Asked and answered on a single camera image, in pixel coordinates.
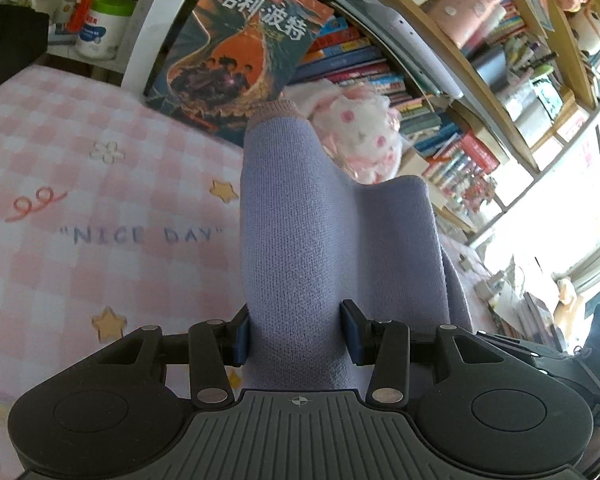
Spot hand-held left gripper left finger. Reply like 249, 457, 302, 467
92, 306, 252, 409

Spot assorted upright books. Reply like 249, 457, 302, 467
460, 0, 591, 151

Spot row of red boxes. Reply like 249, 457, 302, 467
425, 132, 501, 196

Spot pink checked desk mat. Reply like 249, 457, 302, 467
0, 62, 486, 480

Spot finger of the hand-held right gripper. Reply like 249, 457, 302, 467
476, 331, 545, 362

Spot brown and lilac knit garment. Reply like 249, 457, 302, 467
239, 100, 473, 393

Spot beige plush doll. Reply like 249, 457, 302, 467
570, 5, 600, 56

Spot silver laptop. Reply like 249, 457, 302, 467
317, 0, 466, 103

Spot white jar with green lid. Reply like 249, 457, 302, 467
75, 0, 136, 61

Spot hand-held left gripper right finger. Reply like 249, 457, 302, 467
340, 299, 511, 408

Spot pink and white plush toy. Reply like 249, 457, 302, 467
282, 82, 406, 186

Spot colourful figurine set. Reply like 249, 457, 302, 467
430, 160, 501, 221

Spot dragon cover book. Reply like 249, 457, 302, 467
145, 0, 336, 148

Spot white and wooden bookshelf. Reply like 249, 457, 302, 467
45, 0, 600, 246

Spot white charger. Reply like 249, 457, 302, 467
477, 270, 506, 301

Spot black case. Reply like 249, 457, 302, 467
0, 5, 51, 103

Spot row of colourful books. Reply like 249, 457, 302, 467
295, 10, 511, 231

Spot pink printed container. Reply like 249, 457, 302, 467
427, 0, 508, 51

